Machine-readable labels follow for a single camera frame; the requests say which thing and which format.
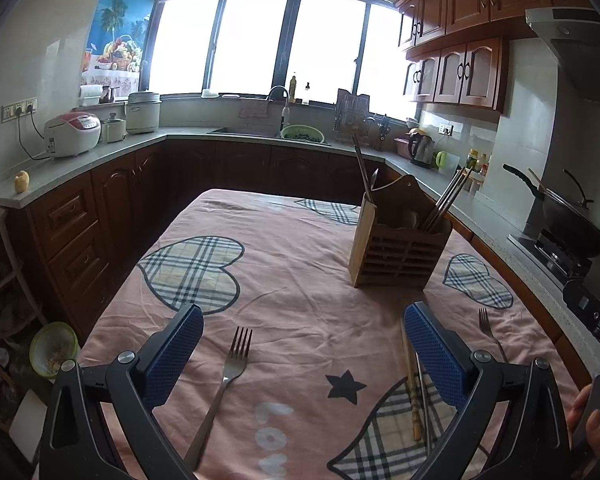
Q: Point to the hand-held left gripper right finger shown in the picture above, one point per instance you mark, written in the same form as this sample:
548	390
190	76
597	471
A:
437	355

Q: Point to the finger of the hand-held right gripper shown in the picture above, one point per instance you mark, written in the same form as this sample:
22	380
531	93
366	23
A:
587	305

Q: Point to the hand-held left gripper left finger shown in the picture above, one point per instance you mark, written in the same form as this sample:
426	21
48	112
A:
175	355

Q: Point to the light bamboo chopstick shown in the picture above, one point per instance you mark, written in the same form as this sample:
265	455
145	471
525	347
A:
412	395

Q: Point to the metal chopstick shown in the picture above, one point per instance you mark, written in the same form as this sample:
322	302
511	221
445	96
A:
422	400

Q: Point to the small metal fork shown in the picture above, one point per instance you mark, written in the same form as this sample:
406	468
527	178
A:
486	325

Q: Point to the large metal fork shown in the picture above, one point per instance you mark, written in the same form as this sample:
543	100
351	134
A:
232	365

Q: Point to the wooden utensil holder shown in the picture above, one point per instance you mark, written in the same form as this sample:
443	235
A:
400	255

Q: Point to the bunch of chopsticks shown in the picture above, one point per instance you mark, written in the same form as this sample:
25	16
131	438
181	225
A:
445	200

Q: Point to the gas stove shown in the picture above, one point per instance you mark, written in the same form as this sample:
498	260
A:
545	255

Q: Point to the black wok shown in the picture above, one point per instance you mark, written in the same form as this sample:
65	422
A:
575	225

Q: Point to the green bowl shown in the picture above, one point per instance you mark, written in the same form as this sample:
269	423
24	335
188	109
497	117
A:
52	350

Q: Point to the pink plaid-heart tablecloth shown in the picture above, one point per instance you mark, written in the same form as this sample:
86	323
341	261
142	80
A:
300	280

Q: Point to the white board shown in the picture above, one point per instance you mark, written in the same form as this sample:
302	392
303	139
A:
30	425

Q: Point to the condiment bottles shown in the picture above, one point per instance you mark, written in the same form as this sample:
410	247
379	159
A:
477	162

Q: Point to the green cup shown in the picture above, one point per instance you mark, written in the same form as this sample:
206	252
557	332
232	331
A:
441	160

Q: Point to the wooden stool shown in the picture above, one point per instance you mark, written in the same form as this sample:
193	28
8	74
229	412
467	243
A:
0	260

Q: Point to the steel electric kettle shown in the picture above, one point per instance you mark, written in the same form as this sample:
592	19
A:
421	150

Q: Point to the pink plastic container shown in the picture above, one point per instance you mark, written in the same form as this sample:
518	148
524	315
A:
402	147

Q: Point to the yellow fruit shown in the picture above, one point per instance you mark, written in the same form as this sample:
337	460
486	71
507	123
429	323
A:
21	182

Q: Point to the small white pot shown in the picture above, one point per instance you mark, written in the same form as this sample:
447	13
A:
114	129

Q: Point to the kitchen sink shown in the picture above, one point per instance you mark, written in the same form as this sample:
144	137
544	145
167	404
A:
245	131

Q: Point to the red and white rice cooker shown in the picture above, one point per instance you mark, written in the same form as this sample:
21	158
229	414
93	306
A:
72	132

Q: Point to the large white rice cooker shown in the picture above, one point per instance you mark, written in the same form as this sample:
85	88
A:
144	110

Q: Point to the green colander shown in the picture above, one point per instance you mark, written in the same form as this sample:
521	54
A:
302	134

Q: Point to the dish drying rack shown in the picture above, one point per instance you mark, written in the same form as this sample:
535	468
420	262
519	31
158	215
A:
351	112

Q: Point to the range hood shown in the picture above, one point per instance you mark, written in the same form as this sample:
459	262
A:
570	45

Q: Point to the chrome kitchen faucet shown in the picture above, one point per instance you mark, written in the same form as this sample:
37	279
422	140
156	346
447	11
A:
285	105

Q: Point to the kitchen window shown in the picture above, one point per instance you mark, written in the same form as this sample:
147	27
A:
260	40

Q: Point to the white wall socket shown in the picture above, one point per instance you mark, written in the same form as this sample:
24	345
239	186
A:
445	129

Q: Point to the white wall socket strip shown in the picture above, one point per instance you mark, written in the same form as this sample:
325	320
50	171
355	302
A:
19	109

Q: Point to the brown wooden wall cabinets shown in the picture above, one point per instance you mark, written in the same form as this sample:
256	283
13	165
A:
460	35

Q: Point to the fruit wall poster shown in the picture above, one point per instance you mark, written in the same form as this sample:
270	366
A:
120	35

